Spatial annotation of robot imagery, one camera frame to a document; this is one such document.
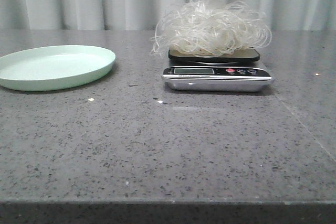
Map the white vermicelli noodle bundle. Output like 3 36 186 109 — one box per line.
151 0 272 57

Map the silver black kitchen scale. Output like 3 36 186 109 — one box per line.
162 49 274 92

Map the light green round plate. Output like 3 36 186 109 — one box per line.
1 45 116 91

